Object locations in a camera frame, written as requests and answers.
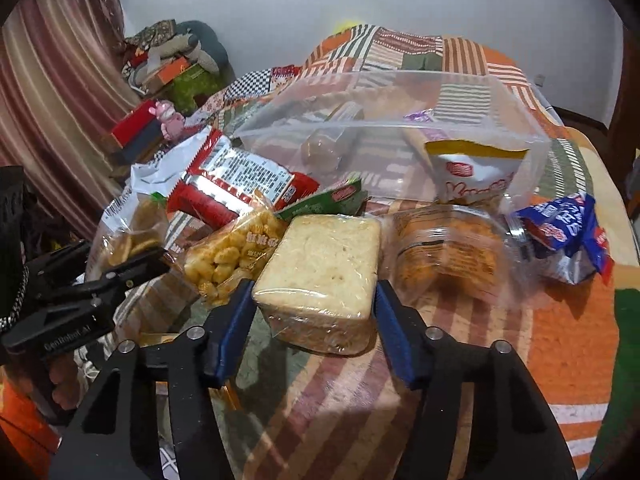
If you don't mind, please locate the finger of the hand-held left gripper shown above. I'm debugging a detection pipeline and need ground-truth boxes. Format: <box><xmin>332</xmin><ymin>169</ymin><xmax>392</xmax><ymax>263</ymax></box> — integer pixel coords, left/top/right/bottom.
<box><xmin>72</xmin><ymin>247</ymin><xmax>171</xmax><ymax>306</ymax></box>
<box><xmin>27</xmin><ymin>240</ymin><xmax>96</xmax><ymax>291</ymax></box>

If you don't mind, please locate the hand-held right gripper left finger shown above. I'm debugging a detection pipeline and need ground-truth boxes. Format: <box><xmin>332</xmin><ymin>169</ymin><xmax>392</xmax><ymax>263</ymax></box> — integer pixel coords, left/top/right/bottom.
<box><xmin>47</xmin><ymin>280</ymin><xmax>258</xmax><ymax>480</ymax></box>

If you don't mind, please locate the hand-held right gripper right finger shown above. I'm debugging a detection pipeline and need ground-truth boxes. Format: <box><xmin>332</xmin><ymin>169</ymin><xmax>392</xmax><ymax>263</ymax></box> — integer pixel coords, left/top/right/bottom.
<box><xmin>372</xmin><ymin>280</ymin><xmax>576</xmax><ymax>480</ymax></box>

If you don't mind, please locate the round cracker bag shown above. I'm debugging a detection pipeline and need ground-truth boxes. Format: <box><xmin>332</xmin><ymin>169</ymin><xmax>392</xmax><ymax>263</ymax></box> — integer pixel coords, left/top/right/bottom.
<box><xmin>92</xmin><ymin>192</ymin><xmax>173</xmax><ymax>281</ymax></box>

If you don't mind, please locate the bread slice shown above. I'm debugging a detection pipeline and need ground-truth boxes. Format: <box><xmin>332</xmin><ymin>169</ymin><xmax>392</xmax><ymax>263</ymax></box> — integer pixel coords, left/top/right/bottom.
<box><xmin>251</xmin><ymin>214</ymin><xmax>382</xmax><ymax>356</ymax></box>

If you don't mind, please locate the green pea packet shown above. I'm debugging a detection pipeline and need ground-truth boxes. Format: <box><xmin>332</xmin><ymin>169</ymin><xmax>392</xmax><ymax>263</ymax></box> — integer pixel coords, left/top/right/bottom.
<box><xmin>275</xmin><ymin>177</ymin><xmax>368</xmax><ymax>223</ymax></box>

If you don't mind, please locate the clear plastic container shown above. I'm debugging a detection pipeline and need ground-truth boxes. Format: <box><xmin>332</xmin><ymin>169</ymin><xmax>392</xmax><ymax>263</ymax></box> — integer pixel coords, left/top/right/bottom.
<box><xmin>232</xmin><ymin>71</ymin><xmax>553</xmax><ymax>211</ymax></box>

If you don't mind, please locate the person's orange-sleeved left forearm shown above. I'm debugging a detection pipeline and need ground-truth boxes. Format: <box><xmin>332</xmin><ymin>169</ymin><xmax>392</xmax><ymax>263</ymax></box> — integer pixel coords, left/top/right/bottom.
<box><xmin>0</xmin><ymin>367</ymin><xmax>61</xmax><ymax>480</ymax></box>

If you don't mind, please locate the person's left hand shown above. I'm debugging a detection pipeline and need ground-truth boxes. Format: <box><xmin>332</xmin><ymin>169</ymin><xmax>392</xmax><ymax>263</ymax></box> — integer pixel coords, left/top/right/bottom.
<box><xmin>47</xmin><ymin>355</ymin><xmax>98</xmax><ymax>411</ymax></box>

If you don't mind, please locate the puffed corn snack bag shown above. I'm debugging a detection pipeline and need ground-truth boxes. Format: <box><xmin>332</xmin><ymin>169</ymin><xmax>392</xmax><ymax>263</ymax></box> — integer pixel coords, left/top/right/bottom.
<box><xmin>177</xmin><ymin>195</ymin><xmax>291</xmax><ymax>308</ymax></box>

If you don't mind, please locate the orange crispy snack bag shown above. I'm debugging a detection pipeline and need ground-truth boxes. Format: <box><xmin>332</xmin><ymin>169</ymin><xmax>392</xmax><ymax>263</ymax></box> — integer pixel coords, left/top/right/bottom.
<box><xmin>385</xmin><ymin>204</ymin><xmax>511</xmax><ymax>306</ymax></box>

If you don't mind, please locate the white plastic bag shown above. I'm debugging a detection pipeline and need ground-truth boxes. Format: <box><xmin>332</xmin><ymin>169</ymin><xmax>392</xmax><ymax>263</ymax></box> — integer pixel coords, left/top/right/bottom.
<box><xmin>107</xmin><ymin>125</ymin><xmax>216</xmax><ymax>221</ymax></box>

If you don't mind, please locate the dark grey box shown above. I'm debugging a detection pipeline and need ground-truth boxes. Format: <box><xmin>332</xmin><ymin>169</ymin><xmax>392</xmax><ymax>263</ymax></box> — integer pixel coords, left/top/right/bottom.
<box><xmin>117</xmin><ymin>130</ymin><xmax>168</xmax><ymax>162</ymax></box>

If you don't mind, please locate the red snack bag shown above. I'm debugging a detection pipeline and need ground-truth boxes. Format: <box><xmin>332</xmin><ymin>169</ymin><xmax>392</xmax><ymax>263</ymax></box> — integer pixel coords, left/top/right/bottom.
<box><xmin>167</xmin><ymin>127</ymin><xmax>321</xmax><ymax>226</ymax></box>

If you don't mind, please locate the red box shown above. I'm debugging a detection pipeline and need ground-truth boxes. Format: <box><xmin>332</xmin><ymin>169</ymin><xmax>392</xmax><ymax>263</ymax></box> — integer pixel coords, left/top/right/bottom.
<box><xmin>111</xmin><ymin>100</ymin><xmax>166</xmax><ymax>148</ymax></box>

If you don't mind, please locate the pink toy figure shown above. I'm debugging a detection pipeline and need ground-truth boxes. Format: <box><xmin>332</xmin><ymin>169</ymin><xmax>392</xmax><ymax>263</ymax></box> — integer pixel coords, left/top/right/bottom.
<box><xmin>150</xmin><ymin>100</ymin><xmax>187</xmax><ymax>142</ymax></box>

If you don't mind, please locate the patchwork blanket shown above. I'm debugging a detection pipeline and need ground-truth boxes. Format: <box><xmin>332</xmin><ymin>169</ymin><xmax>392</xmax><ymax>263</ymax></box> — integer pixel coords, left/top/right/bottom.
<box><xmin>75</xmin><ymin>22</ymin><xmax>640</xmax><ymax>480</ymax></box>

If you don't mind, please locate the yellow and white snack packet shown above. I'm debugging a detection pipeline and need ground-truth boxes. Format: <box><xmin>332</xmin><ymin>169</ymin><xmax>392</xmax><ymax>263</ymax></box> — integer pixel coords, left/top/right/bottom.
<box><xmin>424</xmin><ymin>139</ymin><xmax>531</xmax><ymax>206</ymax></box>

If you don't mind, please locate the striped pink curtain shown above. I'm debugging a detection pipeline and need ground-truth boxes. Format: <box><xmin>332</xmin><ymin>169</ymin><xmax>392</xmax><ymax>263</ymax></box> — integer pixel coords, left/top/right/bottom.
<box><xmin>0</xmin><ymin>0</ymin><xmax>136</xmax><ymax>241</ymax></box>

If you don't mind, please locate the green box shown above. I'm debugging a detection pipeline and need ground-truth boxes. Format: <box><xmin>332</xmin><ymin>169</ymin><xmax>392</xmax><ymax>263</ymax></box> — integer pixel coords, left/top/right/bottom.
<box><xmin>167</xmin><ymin>65</ymin><xmax>221</xmax><ymax>116</ymax></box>

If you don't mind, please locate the blue snack packet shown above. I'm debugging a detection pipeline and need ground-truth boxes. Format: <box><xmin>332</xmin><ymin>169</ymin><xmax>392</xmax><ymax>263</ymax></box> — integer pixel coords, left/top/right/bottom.
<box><xmin>507</xmin><ymin>192</ymin><xmax>615</xmax><ymax>286</ymax></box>

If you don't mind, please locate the small wrapped bun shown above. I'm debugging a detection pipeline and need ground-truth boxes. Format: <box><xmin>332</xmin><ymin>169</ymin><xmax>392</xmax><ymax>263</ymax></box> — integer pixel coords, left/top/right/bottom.
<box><xmin>300</xmin><ymin>102</ymin><xmax>363</xmax><ymax>173</ymax></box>

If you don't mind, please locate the orange box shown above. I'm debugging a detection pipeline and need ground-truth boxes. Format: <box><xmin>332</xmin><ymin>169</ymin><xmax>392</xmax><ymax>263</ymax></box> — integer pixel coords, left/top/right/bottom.
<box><xmin>145</xmin><ymin>57</ymin><xmax>193</xmax><ymax>88</ymax></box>

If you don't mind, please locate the purple snack packet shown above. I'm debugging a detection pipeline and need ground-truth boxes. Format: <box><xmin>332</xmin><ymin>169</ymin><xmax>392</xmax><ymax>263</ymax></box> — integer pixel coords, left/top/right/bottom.
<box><xmin>402</xmin><ymin>110</ymin><xmax>451</xmax><ymax>161</ymax></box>

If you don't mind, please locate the patterned brown cloth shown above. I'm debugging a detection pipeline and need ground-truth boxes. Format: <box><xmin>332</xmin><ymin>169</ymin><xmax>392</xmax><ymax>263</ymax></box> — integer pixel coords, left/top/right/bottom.
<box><xmin>125</xmin><ymin>20</ymin><xmax>178</xmax><ymax>51</ymax></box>

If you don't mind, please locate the grey cushion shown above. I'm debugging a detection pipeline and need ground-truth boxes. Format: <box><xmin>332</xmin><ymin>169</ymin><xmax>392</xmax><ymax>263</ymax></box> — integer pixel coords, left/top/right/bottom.
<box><xmin>177</xmin><ymin>20</ymin><xmax>231</xmax><ymax>73</ymax></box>

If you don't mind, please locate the dark wooden post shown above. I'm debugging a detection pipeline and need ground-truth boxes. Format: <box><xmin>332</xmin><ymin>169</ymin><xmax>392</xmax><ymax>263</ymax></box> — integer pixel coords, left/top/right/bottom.
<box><xmin>606</xmin><ymin>10</ymin><xmax>640</xmax><ymax>201</ymax></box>

